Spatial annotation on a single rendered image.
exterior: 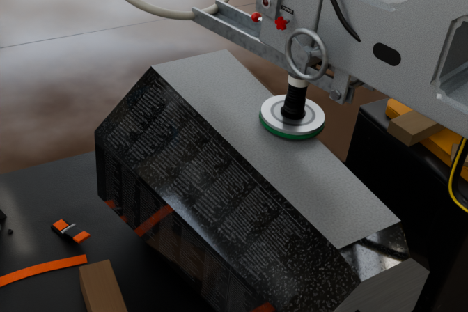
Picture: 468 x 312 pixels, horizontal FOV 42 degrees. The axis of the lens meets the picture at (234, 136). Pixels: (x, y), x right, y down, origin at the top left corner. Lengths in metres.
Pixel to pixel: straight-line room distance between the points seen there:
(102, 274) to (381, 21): 1.42
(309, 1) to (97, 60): 2.38
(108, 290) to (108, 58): 1.91
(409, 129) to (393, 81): 0.53
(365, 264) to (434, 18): 0.66
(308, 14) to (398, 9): 0.28
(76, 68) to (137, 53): 0.41
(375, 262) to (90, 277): 1.14
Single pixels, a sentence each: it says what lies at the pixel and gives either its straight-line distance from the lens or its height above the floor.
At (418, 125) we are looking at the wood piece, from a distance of 2.17.
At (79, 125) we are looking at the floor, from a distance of 3.36.
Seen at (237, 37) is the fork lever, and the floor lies 1.04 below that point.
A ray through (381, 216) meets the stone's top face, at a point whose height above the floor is 0.80.
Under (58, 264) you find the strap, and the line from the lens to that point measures 2.63.
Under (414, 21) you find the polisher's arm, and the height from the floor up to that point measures 1.37.
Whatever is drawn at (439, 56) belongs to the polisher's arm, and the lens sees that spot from 1.54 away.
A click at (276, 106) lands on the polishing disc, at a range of 2.06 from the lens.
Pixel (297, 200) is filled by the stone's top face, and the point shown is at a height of 0.80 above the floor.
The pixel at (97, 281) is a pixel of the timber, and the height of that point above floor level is 0.13.
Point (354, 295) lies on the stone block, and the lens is 1.72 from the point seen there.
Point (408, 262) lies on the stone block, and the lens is 1.81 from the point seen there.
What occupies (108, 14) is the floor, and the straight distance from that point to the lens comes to 4.46.
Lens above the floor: 1.99
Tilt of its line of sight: 37 degrees down
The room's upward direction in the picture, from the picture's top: 7 degrees clockwise
